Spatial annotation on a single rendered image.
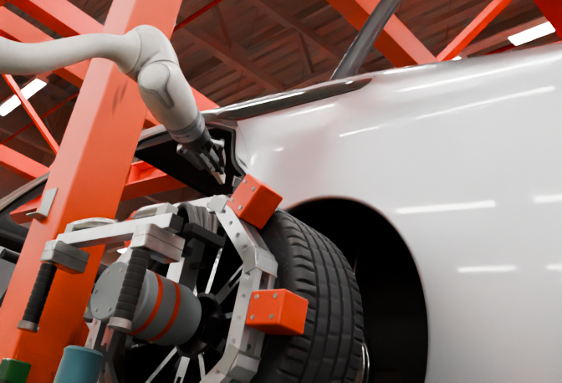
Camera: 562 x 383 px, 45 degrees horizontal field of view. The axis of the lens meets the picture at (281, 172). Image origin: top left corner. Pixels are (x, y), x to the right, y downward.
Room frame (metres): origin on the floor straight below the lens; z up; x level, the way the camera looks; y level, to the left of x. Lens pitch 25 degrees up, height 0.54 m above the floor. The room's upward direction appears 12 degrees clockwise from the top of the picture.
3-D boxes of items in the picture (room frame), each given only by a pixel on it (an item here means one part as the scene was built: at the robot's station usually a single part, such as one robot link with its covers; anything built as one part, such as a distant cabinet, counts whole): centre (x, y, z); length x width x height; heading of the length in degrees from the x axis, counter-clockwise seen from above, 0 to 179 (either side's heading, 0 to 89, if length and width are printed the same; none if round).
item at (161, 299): (1.49, 0.23, 0.85); 0.21 x 0.14 x 0.14; 134
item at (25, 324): (1.50, 0.46, 0.83); 0.04 x 0.04 x 0.16
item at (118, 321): (1.25, 0.23, 0.83); 0.04 x 0.04 x 0.16
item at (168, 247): (1.27, 0.21, 0.93); 0.09 x 0.05 x 0.05; 134
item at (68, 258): (1.52, 0.44, 0.93); 0.09 x 0.05 x 0.05; 134
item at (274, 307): (1.31, -0.05, 0.85); 0.09 x 0.08 x 0.07; 44
